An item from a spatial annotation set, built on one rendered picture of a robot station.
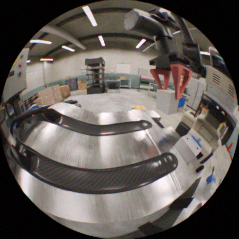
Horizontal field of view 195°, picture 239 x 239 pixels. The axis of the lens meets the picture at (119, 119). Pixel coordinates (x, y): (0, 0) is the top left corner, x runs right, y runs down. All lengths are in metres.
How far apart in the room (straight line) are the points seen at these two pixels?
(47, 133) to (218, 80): 0.66
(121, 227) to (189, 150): 0.22
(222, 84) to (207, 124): 0.26
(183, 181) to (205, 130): 0.42
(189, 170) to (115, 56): 6.78
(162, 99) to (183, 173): 0.16
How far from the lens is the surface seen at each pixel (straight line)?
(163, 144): 0.16
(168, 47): 0.19
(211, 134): 0.55
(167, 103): 0.18
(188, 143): 0.16
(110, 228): 0.23
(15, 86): 0.77
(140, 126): 0.19
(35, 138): 0.16
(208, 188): 0.27
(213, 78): 0.54
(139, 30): 0.18
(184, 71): 0.19
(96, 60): 4.05
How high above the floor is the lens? 1.00
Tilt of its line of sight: 35 degrees down
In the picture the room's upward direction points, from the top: 3 degrees clockwise
